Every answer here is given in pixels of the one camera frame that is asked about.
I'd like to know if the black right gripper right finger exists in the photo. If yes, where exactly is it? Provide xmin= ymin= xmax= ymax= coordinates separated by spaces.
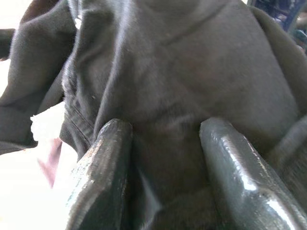
xmin=199 ymin=117 xmax=307 ymax=230

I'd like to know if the white cloth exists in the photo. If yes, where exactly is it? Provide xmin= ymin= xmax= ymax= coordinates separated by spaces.
xmin=30 ymin=102 xmax=67 ymax=148

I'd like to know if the black fabric garment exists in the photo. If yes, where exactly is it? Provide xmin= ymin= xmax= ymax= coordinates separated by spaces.
xmin=0 ymin=0 xmax=307 ymax=230

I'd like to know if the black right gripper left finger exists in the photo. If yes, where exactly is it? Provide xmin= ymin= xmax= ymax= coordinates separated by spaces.
xmin=64 ymin=119 xmax=133 ymax=230

